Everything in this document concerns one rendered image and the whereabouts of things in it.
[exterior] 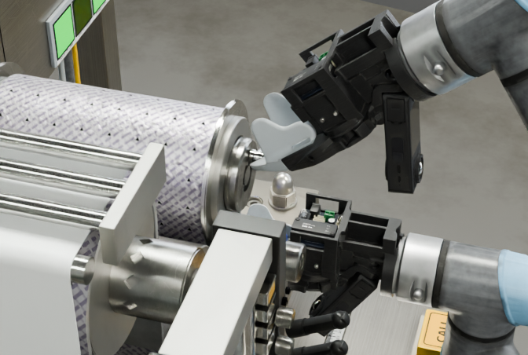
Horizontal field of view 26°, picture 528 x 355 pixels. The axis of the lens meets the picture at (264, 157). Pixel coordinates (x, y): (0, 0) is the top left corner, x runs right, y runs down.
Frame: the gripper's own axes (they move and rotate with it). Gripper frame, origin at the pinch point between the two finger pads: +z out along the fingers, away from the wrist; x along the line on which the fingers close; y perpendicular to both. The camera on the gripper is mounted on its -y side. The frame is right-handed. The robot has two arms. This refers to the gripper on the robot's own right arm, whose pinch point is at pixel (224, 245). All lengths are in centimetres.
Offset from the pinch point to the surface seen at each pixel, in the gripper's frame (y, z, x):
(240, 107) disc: 21.0, -2.7, 1.9
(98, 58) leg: -27, 48, -71
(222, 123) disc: 22.9, -2.7, 7.5
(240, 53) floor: -109, 62, -203
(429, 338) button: -16.6, -23.7, -8.3
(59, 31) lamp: 10.3, 29.4, -22.5
